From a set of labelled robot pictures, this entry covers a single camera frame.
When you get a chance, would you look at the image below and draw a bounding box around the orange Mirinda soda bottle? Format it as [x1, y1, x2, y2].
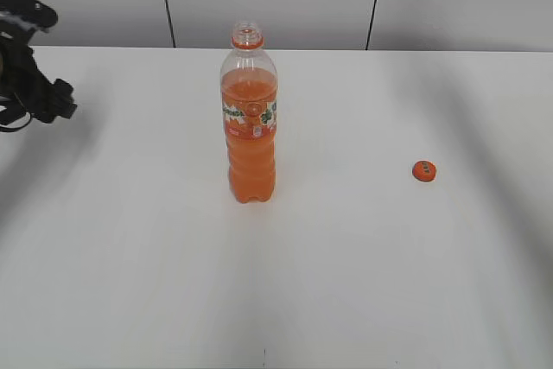
[219, 21, 278, 203]

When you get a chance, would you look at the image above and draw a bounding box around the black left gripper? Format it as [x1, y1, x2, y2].
[1, 0, 77, 132]

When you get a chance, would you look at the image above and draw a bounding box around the orange bottle cap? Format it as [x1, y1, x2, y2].
[411, 160, 437, 182]

